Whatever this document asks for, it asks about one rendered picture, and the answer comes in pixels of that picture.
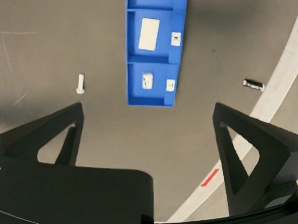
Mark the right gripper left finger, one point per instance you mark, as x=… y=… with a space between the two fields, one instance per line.
x=24 y=142

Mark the blue bin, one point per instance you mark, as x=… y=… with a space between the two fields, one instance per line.
x=159 y=61

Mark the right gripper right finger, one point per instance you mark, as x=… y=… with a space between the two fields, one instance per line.
x=278 y=157

